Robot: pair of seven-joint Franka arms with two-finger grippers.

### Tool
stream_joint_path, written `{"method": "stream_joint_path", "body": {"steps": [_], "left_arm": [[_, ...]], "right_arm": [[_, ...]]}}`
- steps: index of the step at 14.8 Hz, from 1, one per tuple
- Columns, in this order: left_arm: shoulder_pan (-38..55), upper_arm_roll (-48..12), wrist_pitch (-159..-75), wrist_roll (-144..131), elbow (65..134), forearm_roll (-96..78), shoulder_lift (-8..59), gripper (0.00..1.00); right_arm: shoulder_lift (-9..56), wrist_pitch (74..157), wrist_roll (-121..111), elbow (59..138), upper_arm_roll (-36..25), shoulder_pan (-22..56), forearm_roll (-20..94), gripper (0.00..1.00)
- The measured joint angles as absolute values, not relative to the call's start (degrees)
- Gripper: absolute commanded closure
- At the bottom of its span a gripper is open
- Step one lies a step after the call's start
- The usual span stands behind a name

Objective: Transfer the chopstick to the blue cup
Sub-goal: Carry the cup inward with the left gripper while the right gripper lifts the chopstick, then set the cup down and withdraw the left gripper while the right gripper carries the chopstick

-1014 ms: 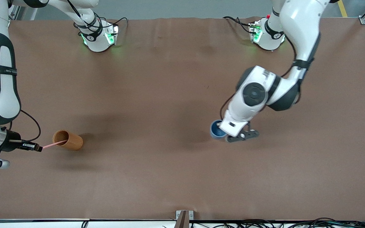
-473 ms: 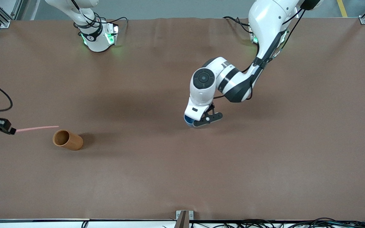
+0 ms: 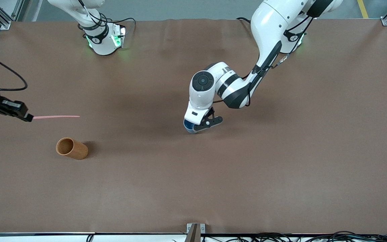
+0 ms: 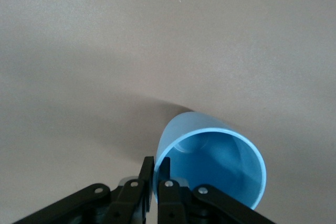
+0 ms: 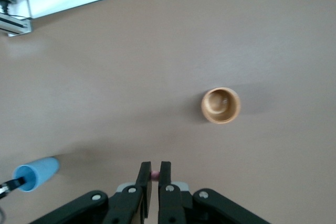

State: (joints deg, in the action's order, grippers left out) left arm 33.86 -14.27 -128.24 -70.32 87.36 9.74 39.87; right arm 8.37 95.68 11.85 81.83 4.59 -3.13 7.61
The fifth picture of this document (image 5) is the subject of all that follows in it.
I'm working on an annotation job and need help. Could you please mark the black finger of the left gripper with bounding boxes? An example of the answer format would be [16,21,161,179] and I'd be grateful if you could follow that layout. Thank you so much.
[0,176,27,200]

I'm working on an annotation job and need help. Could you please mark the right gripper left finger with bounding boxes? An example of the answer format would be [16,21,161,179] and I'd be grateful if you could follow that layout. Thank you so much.
[103,161,153,224]

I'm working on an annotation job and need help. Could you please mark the brown table cover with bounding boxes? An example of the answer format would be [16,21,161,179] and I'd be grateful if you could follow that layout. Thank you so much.
[0,0,336,224]

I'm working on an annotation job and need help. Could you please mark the brown wooden cup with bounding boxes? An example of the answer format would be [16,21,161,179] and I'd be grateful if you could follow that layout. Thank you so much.
[201,87,242,125]

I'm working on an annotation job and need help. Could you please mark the blue plastic cup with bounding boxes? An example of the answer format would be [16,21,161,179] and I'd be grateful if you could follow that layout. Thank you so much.
[12,156,61,193]

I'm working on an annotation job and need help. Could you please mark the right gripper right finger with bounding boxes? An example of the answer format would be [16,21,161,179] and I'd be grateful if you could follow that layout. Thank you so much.
[157,161,186,224]

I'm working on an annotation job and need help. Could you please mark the silver aluminium rail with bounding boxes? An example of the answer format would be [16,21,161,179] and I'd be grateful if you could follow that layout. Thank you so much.
[0,13,34,37]

